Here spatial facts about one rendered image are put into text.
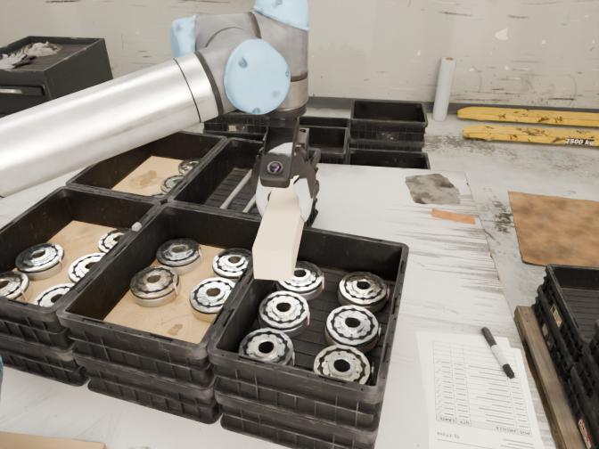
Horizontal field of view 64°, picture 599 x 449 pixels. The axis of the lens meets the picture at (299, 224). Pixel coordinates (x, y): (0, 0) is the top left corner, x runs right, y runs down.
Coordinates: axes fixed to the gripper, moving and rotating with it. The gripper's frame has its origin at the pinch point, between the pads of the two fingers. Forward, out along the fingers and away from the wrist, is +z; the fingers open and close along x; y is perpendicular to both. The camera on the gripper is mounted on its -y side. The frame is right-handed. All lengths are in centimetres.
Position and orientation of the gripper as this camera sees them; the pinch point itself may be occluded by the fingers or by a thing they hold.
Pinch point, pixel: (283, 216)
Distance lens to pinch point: 83.9
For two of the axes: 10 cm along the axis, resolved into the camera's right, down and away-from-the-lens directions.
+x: -9.9, -0.7, 1.0
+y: 1.3, -5.7, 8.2
